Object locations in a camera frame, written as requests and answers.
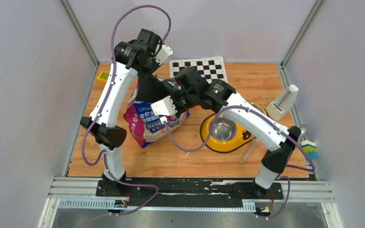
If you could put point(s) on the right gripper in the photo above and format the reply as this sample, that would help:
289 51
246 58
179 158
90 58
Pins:
173 97

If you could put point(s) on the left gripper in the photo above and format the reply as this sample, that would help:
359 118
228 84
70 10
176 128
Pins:
144 75

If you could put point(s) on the pink pet food bag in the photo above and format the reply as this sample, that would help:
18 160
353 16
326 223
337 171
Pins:
144 125

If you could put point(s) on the yellow double pet bowl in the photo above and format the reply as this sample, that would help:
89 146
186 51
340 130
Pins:
226 136

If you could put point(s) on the clear plastic scoop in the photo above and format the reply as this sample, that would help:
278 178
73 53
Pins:
255 143

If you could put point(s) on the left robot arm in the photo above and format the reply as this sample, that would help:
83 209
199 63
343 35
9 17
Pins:
102 121

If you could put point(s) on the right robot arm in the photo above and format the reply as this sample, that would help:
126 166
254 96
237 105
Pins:
224 100

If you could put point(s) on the black white chessboard mat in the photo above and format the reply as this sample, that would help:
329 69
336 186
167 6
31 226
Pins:
210 68

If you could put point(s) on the silver microphone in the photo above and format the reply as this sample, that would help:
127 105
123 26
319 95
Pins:
304 130

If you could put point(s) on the green blue block toy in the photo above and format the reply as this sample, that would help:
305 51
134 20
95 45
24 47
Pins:
310 148

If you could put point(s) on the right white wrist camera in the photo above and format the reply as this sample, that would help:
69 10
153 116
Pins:
164 108

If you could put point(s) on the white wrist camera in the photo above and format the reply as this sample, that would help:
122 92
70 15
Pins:
164 108
162 52

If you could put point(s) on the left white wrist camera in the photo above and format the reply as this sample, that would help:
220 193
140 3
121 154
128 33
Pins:
162 52

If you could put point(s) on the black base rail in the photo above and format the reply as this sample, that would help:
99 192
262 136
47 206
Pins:
187 194

